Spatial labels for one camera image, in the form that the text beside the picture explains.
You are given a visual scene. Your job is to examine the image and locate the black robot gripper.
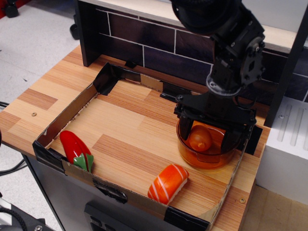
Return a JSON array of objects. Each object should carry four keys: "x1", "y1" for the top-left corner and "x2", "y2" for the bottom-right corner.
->
[{"x1": 174, "y1": 76, "x2": 257, "y2": 152}]

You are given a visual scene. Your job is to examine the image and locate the orange toy carrot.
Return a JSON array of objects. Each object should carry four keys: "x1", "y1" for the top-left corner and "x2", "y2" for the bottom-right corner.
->
[{"x1": 188, "y1": 125, "x2": 213, "y2": 152}]

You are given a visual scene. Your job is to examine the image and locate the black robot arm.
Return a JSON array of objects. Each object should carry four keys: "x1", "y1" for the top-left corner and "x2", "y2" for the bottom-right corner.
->
[{"x1": 172, "y1": 0, "x2": 265, "y2": 152}]

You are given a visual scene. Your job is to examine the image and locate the transparent orange plastic pot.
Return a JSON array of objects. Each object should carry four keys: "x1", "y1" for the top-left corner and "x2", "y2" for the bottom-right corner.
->
[{"x1": 176, "y1": 121, "x2": 242, "y2": 169}]

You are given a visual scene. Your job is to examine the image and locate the cardboard fence with black tape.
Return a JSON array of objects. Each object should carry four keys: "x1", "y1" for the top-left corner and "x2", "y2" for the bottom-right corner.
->
[{"x1": 33, "y1": 62, "x2": 254, "y2": 231}]

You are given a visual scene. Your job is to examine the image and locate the toy salmon nigiri sushi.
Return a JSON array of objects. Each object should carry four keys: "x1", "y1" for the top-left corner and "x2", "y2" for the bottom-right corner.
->
[{"x1": 147, "y1": 164, "x2": 190, "y2": 205}]

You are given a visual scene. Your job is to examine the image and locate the white ribbed sink unit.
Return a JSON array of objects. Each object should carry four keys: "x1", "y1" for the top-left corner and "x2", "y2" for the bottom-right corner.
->
[{"x1": 256, "y1": 97, "x2": 308, "y2": 204}]

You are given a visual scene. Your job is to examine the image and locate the dark tile backsplash panel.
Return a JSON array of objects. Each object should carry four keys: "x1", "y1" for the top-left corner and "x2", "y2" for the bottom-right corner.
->
[{"x1": 74, "y1": 0, "x2": 308, "y2": 110}]

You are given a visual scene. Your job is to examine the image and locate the red toy chili pepper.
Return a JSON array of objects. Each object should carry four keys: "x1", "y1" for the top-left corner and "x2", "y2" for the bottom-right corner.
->
[{"x1": 60, "y1": 130, "x2": 94, "y2": 173}]

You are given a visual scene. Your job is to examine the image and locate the black stand base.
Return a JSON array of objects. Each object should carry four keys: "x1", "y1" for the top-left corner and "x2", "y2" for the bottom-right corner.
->
[{"x1": 1, "y1": 0, "x2": 19, "y2": 18}]

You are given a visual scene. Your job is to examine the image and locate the black metal bracket corner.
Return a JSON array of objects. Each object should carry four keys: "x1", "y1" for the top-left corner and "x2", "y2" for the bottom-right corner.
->
[{"x1": 0, "y1": 194, "x2": 52, "y2": 231}]

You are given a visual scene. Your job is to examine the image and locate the black cables at left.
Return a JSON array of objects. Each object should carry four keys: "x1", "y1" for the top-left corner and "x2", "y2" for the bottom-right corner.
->
[{"x1": 0, "y1": 101, "x2": 26, "y2": 177}]

